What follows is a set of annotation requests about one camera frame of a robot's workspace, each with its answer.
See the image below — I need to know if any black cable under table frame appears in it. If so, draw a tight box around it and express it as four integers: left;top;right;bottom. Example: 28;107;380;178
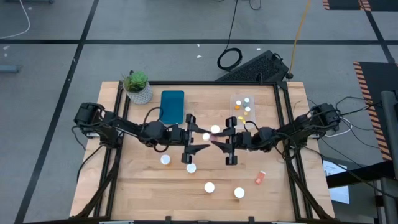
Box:
76;143;105;184

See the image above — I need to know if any blue plastic bin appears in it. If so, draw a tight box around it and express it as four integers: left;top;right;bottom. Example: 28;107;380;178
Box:
159;90;185;126

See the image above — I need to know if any black metal beam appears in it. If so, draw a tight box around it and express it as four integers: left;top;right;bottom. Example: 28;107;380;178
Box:
325;160;388;189

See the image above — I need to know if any clear plastic bin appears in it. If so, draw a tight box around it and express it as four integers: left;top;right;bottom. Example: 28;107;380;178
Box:
229;94;257;130

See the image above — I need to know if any white floor cable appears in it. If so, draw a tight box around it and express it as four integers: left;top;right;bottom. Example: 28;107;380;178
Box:
0;0;31;40

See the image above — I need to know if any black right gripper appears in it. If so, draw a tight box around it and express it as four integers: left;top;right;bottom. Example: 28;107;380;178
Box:
210;116;254;166

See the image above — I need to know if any white paper sheet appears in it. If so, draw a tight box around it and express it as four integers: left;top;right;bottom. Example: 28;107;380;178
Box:
322;159;351;205

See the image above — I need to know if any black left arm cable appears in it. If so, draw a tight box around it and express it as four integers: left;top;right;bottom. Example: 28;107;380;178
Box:
141;106;165;131

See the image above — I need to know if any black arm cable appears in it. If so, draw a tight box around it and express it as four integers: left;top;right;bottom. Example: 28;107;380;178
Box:
244;120;261;132
141;106;165;131

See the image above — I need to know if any yellow floor cable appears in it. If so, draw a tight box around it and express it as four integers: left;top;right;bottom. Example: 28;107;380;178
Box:
288;0;312;78

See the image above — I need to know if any red-orange pill bottle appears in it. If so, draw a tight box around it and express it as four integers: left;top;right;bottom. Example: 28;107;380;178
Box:
254;170;267;185

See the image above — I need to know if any black hazard striped mat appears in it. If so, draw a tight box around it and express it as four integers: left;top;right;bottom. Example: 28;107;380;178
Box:
353;61;398;162
322;0;398;12

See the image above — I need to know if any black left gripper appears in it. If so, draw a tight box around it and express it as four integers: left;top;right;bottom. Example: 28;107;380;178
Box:
169;113;213;165

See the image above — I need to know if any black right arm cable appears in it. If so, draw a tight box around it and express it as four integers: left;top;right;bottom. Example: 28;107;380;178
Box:
244;120;261;132

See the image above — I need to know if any black coiled floor cable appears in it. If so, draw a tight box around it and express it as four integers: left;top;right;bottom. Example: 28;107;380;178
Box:
216;0;243;72

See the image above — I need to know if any black aluminium table frame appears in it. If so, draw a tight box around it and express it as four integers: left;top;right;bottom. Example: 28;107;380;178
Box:
70;80;335;224

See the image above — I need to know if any grey metal post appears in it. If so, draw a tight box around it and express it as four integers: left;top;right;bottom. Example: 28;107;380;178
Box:
381;90;398;224

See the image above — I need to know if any white cable by arm base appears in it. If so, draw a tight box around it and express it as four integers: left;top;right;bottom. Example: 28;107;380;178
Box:
325;117;354;138

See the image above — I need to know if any succulent in white patterned pot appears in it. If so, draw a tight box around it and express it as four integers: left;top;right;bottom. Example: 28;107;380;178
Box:
122;70;154;106

